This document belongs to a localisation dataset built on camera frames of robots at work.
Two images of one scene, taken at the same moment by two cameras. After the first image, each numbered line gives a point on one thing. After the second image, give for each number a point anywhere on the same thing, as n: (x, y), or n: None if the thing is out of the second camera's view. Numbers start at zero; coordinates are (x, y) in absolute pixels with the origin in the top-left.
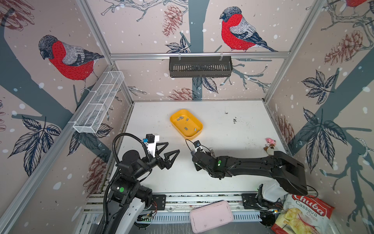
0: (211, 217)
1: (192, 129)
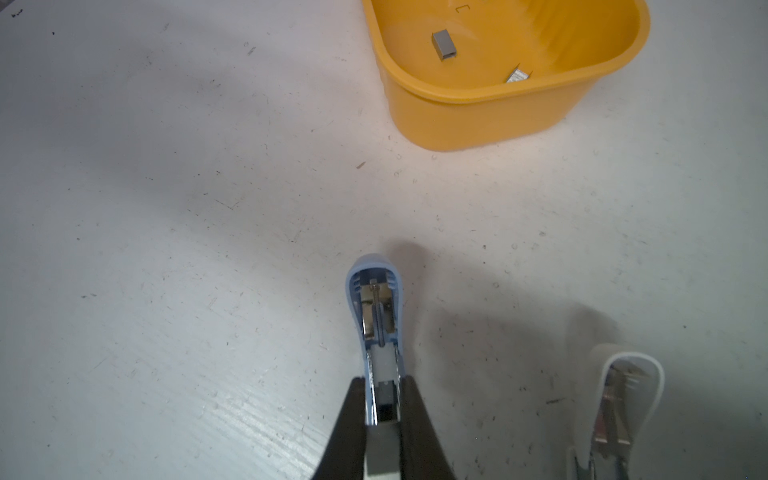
0: None
1: (520, 69)
